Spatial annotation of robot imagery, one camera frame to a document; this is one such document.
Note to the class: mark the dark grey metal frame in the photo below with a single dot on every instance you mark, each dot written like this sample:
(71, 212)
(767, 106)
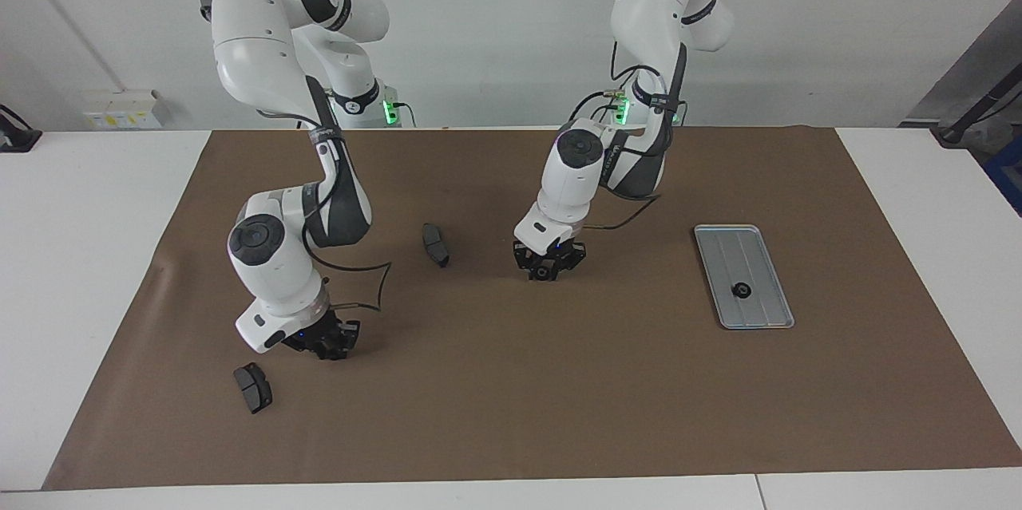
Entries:
(982, 71)

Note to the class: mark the black clamp mount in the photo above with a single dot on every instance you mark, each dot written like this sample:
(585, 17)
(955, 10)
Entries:
(16, 139)

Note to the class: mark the silver metal tray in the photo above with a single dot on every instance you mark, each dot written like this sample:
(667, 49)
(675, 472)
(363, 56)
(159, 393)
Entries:
(758, 254)

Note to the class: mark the brown table mat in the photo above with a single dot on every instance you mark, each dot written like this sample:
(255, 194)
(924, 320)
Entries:
(511, 382)

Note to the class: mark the white wall outlet box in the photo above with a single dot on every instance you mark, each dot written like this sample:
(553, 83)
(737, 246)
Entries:
(128, 111)

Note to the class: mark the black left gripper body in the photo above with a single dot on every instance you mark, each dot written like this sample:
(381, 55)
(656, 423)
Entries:
(551, 251)

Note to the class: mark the white wall conduit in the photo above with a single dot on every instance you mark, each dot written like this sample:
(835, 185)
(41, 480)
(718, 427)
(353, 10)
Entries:
(70, 13)

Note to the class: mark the black bearing gear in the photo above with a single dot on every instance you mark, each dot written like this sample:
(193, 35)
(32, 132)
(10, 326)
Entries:
(543, 273)
(742, 290)

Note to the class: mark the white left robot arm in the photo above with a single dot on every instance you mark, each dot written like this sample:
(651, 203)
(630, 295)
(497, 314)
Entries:
(571, 175)

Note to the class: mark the long dark grey brake pad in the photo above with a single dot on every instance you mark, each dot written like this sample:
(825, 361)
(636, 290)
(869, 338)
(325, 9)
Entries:
(435, 245)

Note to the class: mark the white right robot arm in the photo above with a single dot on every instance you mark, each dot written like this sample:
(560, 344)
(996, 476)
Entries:
(271, 262)

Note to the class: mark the short dark grey brake pad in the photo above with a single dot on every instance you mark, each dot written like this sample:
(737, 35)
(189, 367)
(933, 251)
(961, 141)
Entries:
(252, 388)

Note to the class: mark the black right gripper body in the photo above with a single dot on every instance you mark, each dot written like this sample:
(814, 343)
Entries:
(315, 337)

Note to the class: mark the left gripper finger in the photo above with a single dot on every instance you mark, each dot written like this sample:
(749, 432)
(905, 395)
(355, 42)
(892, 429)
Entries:
(563, 264)
(529, 269)

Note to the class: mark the blue crate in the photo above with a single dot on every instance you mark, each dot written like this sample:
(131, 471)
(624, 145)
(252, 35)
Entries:
(1010, 175)

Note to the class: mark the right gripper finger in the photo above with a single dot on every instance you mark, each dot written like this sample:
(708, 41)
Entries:
(327, 350)
(350, 337)

